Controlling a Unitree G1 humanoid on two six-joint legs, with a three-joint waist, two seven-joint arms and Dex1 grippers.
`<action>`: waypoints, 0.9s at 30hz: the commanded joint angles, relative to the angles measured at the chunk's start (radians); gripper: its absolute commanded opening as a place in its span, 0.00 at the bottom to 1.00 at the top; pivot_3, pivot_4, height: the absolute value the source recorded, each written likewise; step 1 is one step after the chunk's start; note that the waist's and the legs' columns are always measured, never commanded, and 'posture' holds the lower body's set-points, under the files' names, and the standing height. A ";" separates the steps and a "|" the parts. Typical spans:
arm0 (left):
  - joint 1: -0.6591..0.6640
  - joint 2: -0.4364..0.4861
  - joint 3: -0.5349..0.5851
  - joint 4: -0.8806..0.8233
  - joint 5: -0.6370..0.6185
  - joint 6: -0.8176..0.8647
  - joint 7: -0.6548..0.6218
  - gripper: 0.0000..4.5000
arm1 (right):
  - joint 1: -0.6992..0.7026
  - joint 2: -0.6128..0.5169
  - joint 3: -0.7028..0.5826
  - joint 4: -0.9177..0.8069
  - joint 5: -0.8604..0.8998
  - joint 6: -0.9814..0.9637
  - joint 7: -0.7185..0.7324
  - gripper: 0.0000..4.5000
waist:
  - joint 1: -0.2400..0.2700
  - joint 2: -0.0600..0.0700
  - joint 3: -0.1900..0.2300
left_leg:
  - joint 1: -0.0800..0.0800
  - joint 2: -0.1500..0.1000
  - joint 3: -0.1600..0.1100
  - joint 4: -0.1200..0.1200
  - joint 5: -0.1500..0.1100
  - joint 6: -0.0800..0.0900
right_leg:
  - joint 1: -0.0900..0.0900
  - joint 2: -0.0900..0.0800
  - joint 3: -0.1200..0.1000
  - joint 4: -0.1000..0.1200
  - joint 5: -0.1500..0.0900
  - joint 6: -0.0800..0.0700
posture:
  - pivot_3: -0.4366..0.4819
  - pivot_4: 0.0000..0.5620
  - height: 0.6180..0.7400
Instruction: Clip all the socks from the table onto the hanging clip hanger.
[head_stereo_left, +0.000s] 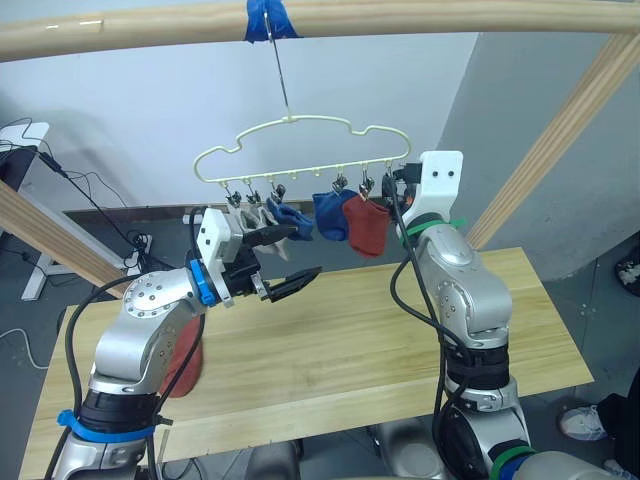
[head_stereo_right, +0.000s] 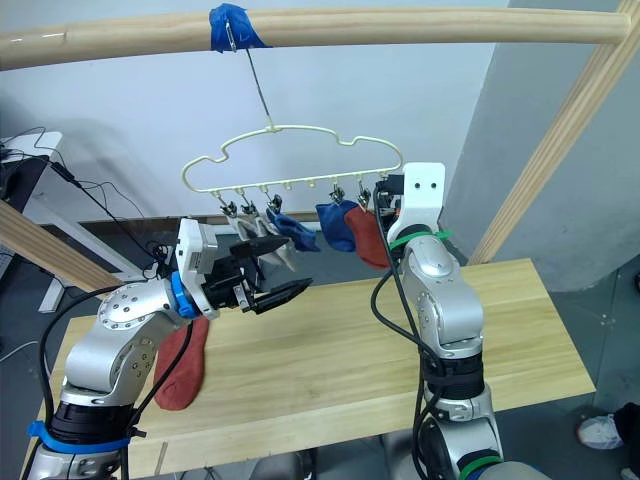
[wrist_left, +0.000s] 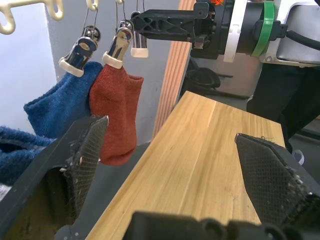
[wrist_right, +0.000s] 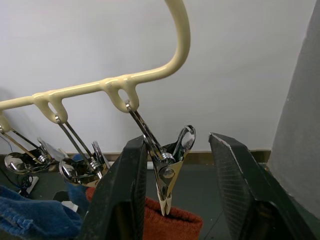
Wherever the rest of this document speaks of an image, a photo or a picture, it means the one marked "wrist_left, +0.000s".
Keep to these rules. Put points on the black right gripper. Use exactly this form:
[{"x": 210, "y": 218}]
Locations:
[{"x": 215, "y": 30}]

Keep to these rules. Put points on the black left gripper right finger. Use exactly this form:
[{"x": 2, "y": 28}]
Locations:
[{"x": 272, "y": 180}]

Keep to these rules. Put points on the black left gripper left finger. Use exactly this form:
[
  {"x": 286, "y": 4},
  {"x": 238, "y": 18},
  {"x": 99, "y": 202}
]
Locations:
[{"x": 37, "y": 180}]

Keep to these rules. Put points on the blue terry sock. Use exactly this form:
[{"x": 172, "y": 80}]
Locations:
[
  {"x": 60, "y": 105},
  {"x": 17, "y": 150}
]

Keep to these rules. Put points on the chrome clip with cream tip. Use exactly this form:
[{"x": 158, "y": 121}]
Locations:
[
  {"x": 120, "y": 45},
  {"x": 81, "y": 50},
  {"x": 139, "y": 48}
]

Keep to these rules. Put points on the cream plastic clip hanger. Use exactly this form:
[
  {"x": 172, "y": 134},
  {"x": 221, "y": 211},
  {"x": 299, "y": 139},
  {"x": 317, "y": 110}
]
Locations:
[{"x": 56, "y": 11}]

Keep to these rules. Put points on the blue and white shoe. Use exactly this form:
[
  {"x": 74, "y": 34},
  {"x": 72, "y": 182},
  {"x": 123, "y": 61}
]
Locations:
[{"x": 299, "y": 156}]

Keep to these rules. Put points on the person's dark trouser leg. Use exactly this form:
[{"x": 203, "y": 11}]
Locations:
[{"x": 282, "y": 95}]

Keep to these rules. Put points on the red knit sock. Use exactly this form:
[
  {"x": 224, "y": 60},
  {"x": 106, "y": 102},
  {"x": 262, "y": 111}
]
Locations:
[{"x": 116, "y": 112}]

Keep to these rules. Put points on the ribbed wooden post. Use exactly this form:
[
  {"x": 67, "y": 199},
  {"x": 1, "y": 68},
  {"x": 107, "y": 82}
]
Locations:
[{"x": 170, "y": 82}]

